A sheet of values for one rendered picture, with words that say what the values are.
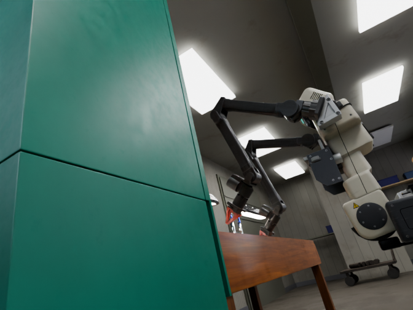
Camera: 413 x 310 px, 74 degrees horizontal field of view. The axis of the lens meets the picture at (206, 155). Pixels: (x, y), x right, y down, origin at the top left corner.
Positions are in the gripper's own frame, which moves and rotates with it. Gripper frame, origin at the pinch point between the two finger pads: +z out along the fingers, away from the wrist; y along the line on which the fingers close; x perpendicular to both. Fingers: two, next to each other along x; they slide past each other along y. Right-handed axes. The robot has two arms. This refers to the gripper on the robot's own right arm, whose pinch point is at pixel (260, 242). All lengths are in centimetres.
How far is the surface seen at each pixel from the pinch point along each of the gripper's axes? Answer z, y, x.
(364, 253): -12, -583, 45
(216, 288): -3, 104, 26
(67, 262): -9, 144, 20
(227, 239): -10, 82, 14
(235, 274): -2, 83, 22
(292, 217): 12, -749, -167
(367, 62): -271, -257, -72
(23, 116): -22, 151, 4
